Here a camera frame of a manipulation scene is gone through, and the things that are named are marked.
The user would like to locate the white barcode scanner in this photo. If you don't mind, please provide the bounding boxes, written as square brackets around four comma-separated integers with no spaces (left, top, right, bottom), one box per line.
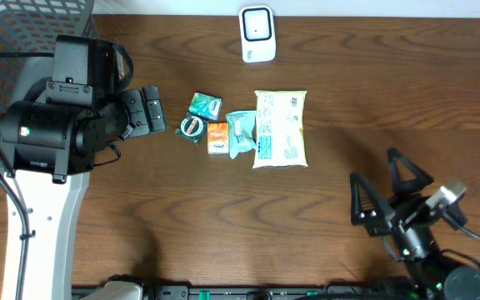
[238,5,277,63]

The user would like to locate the teal tissue pack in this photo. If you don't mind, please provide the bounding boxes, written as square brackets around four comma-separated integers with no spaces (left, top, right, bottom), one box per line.
[188,92,223,121]

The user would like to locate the orange small box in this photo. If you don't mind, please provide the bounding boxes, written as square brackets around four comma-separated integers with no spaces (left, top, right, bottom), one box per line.
[207,122,229,154]

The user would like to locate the teal small packet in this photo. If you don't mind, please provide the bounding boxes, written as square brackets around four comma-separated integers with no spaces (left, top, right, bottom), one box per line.
[226,111,257,159]

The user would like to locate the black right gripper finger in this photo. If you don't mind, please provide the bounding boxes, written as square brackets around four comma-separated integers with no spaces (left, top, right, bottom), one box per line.
[349,172,396,228]
[387,147,433,195]

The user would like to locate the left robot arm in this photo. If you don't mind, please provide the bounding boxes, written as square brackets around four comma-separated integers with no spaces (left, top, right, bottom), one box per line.
[0,35,166,299]

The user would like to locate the white snack bag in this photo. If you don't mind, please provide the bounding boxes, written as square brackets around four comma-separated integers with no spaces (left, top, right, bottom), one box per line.
[252,90,308,169]

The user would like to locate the grey plastic mesh basket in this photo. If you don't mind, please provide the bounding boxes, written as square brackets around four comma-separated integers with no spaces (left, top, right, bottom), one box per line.
[0,0,98,172]

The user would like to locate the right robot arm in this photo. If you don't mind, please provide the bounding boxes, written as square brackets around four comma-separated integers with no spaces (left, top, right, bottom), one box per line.
[350,147,480,300]

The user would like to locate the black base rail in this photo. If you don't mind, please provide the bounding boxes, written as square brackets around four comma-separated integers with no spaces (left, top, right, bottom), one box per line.
[71,284,465,300]

